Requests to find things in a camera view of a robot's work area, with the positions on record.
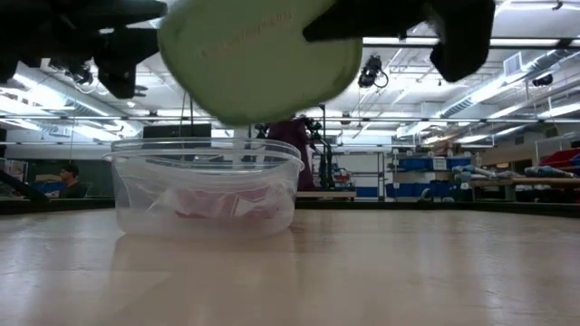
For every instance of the standing person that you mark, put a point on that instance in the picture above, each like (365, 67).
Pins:
(294, 140)

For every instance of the black background robot arm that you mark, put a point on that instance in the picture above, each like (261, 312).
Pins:
(324, 154)

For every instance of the grey wrapped bundle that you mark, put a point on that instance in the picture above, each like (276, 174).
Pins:
(548, 172)
(480, 172)

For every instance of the wooden workbench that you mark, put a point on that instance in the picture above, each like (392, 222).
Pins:
(534, 182)

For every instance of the seated person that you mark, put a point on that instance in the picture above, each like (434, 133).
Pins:
(72, 183)

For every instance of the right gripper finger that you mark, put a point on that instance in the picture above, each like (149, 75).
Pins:
(371, 18)

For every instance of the black hanging camera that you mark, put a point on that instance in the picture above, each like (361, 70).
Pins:
(369, 74)
(81, 74)

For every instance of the white air vent grille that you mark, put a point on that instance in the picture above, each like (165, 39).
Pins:
(513, 64)

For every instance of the small black hanging device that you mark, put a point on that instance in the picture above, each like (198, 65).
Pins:
(543, 80)

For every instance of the red storage bin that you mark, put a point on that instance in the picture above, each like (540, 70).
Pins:
(562, 159)

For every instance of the mint green container lid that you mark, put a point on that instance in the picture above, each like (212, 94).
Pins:
(254, 68)

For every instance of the long light bar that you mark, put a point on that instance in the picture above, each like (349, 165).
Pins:
(521, 42)

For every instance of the clear plastic zipper bag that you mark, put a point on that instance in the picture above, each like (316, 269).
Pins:
(149, 190)

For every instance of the clear plastic food container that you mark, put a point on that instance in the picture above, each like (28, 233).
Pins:
(136, 226)

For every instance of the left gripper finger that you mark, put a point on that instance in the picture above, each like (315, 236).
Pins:
(122, 59)

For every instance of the blue storage bin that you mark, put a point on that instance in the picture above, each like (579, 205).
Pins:
(448, 163)
(435, 189)

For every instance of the red elastic bandage roll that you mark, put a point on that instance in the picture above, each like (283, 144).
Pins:
(213, 204)

